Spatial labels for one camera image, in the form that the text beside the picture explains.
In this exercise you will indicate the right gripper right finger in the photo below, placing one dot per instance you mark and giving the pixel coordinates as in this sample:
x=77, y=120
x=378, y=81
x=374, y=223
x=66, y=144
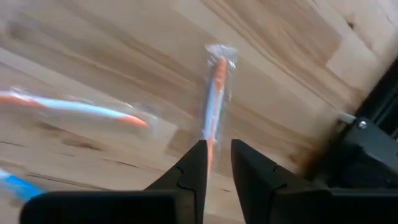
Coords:
x=280, y=205

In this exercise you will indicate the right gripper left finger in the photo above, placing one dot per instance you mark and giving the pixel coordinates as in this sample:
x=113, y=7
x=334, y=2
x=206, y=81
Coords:
x=124, y=208

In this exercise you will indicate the blue toothbrush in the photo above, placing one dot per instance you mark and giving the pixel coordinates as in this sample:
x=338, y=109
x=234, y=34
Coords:
x=18, y=186

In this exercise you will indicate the white toothbrush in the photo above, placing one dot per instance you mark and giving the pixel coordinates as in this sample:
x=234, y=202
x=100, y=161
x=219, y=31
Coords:
x=77, y=107

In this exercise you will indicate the orange toothbrush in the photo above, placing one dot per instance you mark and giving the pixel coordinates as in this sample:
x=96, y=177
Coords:
x=214, y=102

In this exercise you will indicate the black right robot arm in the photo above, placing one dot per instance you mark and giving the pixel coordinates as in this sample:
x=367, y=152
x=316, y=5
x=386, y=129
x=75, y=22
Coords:
x=367, y=155

